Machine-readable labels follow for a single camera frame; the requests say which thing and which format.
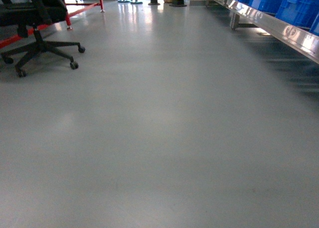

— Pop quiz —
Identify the black office chair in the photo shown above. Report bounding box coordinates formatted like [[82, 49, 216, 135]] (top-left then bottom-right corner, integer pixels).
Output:
[[0, 0, 86, 78]]

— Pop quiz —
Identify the red metal frame table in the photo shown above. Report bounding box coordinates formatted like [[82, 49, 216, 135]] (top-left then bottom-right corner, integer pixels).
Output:
[[0, 0, 105, 48]]

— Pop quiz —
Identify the stainless steel rack frame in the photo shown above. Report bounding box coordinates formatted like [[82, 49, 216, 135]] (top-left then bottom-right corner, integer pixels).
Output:
[[205, 0, 319, 63]]

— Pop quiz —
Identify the blue plastic crate right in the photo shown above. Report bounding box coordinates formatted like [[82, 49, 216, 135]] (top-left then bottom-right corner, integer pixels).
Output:
[[275, 0, 319, 28]]

